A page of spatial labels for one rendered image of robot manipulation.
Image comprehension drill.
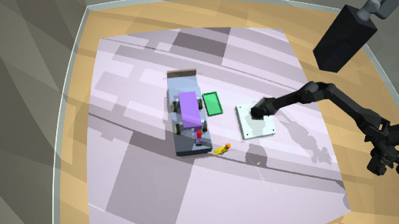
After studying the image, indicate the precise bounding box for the green tray floor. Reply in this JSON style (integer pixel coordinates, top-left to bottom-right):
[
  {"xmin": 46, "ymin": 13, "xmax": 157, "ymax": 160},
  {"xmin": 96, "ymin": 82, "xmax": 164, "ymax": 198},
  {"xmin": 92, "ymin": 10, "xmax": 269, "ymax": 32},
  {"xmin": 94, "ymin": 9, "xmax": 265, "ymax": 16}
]
[{"xmin": 204, "ymin": 93, "xmax": 222, "ymax": 114}]

